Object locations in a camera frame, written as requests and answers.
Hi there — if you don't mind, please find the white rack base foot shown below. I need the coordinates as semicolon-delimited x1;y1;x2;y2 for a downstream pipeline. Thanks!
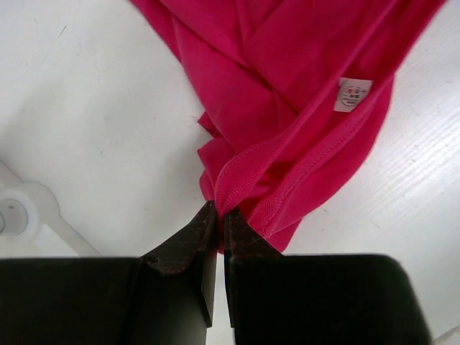
1;163;100;259

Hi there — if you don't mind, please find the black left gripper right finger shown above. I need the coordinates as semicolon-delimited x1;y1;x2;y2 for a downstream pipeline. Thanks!
224;209;432;344

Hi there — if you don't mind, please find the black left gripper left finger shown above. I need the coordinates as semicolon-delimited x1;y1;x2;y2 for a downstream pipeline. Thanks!
1;201;217;344

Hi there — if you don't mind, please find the pink red t shirt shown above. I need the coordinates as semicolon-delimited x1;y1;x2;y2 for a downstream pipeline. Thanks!
135;1;443;251

